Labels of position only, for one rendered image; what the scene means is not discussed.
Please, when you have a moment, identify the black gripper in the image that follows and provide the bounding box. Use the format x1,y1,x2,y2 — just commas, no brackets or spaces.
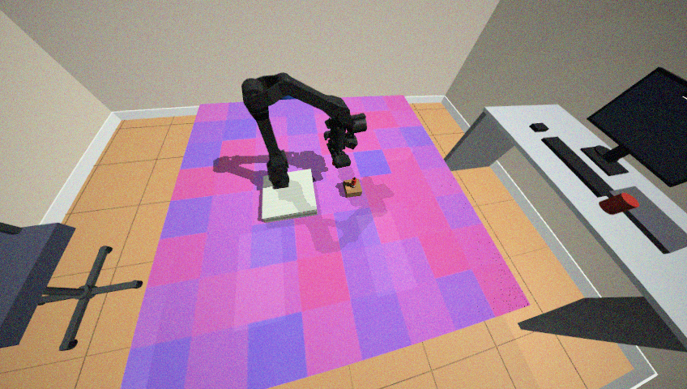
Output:
323,130,351,169

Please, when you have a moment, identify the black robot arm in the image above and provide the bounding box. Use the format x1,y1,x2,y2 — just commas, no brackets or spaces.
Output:
241,72,367,189

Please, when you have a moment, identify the brown block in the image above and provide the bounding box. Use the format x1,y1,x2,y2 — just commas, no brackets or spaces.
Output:
343,178,362,198

